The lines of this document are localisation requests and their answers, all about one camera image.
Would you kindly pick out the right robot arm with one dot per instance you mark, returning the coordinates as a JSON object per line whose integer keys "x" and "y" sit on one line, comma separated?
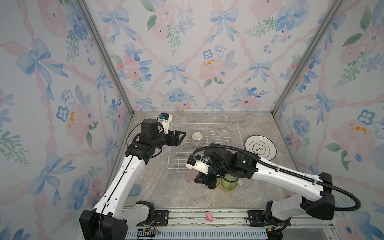
{"x": 312, "y": 196}

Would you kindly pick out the pink plastic cup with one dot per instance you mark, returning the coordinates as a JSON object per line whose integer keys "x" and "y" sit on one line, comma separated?
{"x": 191, "y": 175}

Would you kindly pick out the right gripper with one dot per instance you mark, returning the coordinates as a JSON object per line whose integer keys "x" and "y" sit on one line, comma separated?
{"x": 205, "y": 180}

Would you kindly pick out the clear glass cup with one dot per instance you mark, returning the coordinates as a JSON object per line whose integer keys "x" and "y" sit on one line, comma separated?
{"x": 244, "y": 183}

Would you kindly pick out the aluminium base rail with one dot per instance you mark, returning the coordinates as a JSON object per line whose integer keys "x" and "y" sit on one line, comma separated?
{"x": 230, "y": 224}

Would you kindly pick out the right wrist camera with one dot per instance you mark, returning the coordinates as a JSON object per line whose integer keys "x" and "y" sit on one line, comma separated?
{"x": 198, "y": 165}

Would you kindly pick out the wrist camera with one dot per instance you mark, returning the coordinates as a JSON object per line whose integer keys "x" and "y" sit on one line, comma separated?
{"x": 165, "y": 120}
{"x": 198, "y": 165}

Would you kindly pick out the striped ceramic bowl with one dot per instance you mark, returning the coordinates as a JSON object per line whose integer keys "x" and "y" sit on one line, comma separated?
{"x": 197, "y": 139}

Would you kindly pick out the green plastic cup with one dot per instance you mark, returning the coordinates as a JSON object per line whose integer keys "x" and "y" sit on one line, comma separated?
{"x": 228, "y": 183}

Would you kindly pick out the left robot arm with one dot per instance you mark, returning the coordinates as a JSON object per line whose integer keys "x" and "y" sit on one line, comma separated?
{"x": 107, "y": 220}

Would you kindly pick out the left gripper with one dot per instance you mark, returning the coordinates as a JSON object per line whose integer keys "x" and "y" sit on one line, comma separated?
{"x": 177, "y": 141}

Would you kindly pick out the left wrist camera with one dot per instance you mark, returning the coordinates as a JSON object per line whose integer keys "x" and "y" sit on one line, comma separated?
{"x": 165, "y": 120}

